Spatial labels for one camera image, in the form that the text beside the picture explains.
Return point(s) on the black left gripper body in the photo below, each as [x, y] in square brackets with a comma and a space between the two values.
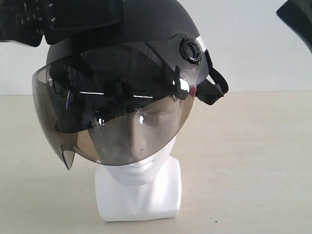
[28, 22]

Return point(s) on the black helmet with tinted visor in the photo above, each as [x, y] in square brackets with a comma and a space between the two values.
[119, 94]

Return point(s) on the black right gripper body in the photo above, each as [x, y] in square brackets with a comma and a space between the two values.
[297, 15]

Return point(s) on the white mannequin head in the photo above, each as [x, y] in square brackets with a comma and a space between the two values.
[150, 188]

